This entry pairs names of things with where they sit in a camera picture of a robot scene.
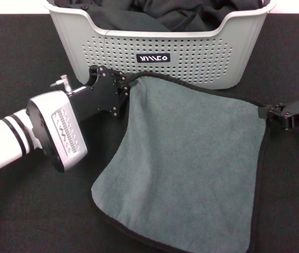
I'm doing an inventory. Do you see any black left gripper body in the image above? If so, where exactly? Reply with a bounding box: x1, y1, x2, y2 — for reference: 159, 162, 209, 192
70, 65, 128, 123

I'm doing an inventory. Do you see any grey yellow towel black trim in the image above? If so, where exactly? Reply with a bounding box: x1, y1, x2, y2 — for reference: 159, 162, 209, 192
90, 70, 271, 253

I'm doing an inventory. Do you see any grey perforated plastic storage basket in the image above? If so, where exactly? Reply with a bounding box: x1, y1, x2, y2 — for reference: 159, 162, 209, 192
41, 0, 278, 90

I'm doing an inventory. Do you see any black tablecloth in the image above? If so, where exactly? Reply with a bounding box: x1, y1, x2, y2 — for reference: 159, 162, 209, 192
0, 13, 299, 253

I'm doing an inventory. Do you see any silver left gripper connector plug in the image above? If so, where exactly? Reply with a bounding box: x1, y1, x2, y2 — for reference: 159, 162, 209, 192
50, 74, 74, 95

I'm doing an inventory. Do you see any black crumpled cloth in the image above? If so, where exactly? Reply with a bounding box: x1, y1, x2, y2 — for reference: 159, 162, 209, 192
53, 0, 266, 33

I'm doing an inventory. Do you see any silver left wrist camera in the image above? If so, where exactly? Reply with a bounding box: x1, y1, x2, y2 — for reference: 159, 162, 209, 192
27, 90, 88, 173

